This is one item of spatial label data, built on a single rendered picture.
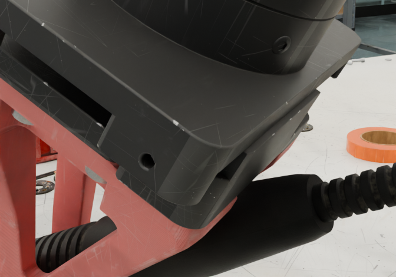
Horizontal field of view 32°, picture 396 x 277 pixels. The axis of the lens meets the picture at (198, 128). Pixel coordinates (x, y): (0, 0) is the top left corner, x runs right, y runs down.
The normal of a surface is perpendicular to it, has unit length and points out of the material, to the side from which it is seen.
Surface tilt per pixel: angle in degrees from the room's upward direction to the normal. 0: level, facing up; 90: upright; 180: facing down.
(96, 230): 35
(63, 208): 87
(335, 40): 30
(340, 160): 0
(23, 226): 98
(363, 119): 0
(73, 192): 87
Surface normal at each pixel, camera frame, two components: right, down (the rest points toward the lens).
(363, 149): -0.62, 0.25
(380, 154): -0.29, 0.30
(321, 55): 0.44, -0.76
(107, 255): -0.55, 0.54
